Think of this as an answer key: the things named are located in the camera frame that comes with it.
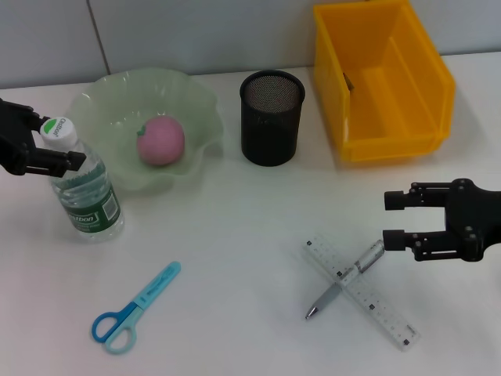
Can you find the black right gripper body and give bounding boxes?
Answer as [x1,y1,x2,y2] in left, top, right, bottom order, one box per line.
[443,178,501,262]

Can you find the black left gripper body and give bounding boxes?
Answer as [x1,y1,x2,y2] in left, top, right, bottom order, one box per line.
[0,97,31,176]

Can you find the clear green-label water bottle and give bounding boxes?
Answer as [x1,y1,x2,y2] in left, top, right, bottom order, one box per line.
[40,116,126,244]

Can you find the pink toy peach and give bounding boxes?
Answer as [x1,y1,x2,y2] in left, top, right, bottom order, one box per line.
[135,115,186,168]

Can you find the green wavy glass fruit plate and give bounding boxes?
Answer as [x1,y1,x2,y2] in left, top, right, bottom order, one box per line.
[64,67,225,195]

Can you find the transparent plastic ruler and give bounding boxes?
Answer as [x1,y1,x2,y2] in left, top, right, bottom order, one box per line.
[289,233,422,349]

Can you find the silver ballpoint pen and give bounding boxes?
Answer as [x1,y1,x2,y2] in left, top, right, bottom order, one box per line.
[305,239,387,321]

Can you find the black mesh pen holder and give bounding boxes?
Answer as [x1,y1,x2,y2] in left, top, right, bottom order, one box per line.
[239,69,306,167]

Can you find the blue scissors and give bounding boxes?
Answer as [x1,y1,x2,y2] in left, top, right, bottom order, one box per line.
[92,261,182,356]

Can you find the yellow plastic bin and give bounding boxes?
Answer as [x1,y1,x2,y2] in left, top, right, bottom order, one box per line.
[312,0,457,164]

